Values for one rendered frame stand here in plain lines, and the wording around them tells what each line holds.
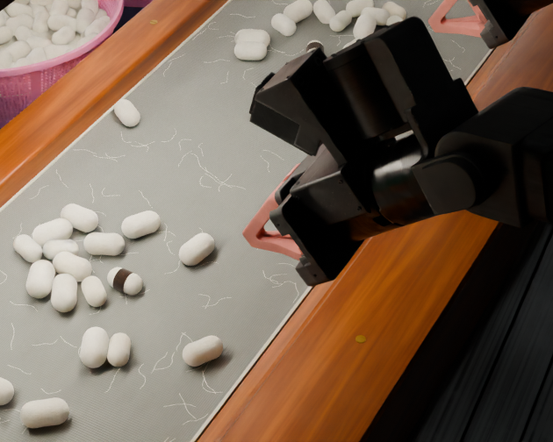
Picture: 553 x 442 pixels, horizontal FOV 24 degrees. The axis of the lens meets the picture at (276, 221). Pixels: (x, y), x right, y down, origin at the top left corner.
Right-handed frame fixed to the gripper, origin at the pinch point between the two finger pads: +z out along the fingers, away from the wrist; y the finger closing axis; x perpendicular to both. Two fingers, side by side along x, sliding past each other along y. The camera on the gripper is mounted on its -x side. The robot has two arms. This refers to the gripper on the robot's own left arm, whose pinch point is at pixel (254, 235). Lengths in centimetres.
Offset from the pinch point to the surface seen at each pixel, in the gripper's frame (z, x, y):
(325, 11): 19.6, -3.5, -45.3
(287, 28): 21.6, -4.7, -40.9
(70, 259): 19.8, -4.1, 1.0
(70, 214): 22.8, -6.3, -4.0
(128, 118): 25.9, -8.5, -18.9
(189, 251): 13.6, 1.3, -4.9
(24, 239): 24.0, -7.3, 0.7
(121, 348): 12.7, 2.3, 7.3
